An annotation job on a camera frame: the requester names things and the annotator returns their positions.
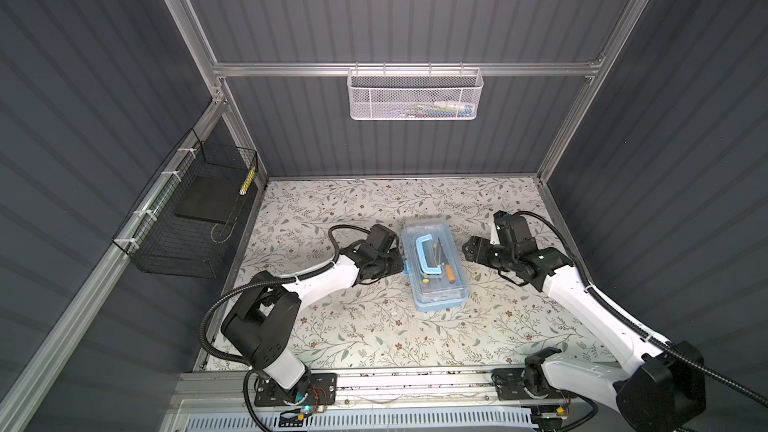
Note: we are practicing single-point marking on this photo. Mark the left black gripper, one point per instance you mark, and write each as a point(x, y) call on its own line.
point(398, 261)

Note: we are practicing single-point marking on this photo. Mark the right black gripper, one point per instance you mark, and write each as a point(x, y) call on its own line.
point(478, 246)

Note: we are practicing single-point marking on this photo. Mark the orange handled black screwdriver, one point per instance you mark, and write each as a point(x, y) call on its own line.
point(446, 267)

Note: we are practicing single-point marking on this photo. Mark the light blue plastic tool box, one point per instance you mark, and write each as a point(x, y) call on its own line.
point(431, 291)

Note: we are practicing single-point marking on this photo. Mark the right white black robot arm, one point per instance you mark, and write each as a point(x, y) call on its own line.
point(654, 385)

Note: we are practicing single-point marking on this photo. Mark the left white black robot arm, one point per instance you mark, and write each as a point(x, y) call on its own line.
point(260, 323)

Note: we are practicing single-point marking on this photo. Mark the pens in white basket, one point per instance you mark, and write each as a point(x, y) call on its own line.
point(440, 109)

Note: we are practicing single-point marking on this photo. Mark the yellow green marker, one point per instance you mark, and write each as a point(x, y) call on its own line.
point(247, 182)

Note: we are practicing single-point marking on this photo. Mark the black flat pad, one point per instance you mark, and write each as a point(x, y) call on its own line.
point(209, 200)

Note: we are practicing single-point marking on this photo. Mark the white wire mesh basket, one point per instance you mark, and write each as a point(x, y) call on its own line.
point(374, 94)

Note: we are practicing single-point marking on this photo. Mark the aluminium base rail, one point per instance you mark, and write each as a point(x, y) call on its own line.
point(436, 386)

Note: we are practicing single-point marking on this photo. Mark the black wire mesh basket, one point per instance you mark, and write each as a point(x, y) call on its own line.
point(189, 222)

